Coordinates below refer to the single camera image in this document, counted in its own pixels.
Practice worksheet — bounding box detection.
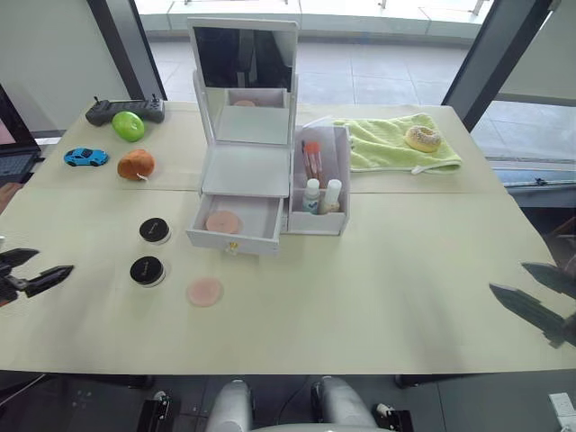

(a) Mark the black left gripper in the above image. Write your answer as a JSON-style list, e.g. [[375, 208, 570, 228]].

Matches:
[[0, 248, 75, 308]]

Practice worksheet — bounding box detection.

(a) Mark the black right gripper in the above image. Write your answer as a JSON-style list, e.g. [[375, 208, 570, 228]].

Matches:
[[489, 262, 576, 350]]

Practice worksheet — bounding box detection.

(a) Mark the round pink makeup sponge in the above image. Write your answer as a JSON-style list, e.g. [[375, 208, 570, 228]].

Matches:
[[186, 277, 225, 308], [205, 211, 244, 234]]

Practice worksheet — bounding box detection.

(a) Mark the white drawer with gold knob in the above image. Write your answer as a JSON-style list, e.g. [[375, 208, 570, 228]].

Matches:
[[184, 193, 285, 258]]

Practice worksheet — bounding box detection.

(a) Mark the white cosmetic organizer box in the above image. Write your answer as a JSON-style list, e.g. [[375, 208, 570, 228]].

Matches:
[[193, 69, 352, 238]]

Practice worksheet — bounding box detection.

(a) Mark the black laptop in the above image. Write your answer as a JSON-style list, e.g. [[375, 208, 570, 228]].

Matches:
[[0, 83, 44, 185]]

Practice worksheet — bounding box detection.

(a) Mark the round black compact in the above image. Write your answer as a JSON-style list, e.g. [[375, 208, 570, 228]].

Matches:
[[138, 218, 173, 245], [130, 256, 167, 287]]

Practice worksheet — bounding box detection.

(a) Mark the white power strip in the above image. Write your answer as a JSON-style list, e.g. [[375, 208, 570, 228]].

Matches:
[[548, 392, 576, 427]]

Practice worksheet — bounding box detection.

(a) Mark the blue toy car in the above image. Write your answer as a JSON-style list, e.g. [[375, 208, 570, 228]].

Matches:
[[63, 147, 110, 168]]

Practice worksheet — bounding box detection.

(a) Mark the orange plush toy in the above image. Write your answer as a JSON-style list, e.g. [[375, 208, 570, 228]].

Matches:
[[117, 148, 157, 183]]

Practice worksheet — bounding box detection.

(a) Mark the green toy apple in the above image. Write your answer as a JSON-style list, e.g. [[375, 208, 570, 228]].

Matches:
[[111, 111, 147, 143]]

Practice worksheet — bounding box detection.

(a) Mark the black box with white knob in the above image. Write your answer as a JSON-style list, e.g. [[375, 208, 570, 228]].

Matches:
[[373, 402, 413, 432], [137, 391, 175, 432]]

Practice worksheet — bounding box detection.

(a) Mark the dark grey remote controller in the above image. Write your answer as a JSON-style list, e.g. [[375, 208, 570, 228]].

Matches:
[[85, 93, 166, 127]]

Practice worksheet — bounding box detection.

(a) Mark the sprinkled toy donut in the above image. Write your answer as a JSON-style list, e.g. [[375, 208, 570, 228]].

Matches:
[[404, 125, 443, 153]]

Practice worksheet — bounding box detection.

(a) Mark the light green towel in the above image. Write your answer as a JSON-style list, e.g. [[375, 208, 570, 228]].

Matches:
[[332, 112, 464, 176]]

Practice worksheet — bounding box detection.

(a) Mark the silver robot right thigh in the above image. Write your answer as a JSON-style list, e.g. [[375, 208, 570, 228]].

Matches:
[[312, 375, 377, 432]]

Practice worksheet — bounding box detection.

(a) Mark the silver robot thigh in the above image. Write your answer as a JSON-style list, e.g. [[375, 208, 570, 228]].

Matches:
[[206, 378, 253, 432], [312, 375, 377, 432]]

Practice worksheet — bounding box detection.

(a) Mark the small bottle with beige contents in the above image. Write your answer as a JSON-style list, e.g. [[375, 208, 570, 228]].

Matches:
[[318, 178, 343, 216]]

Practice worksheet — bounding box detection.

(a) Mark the silver robot left thigh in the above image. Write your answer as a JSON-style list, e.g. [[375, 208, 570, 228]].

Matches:
[[206, 378, 253, 432]]

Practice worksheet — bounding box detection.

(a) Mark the small bottle with blue label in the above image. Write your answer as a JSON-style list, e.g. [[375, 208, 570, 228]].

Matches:
[[303, 178, 321, 215]]

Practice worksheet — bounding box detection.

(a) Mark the white framed tilting mirror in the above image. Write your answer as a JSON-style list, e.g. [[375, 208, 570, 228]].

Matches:
[[186, 16, 299, 146]]

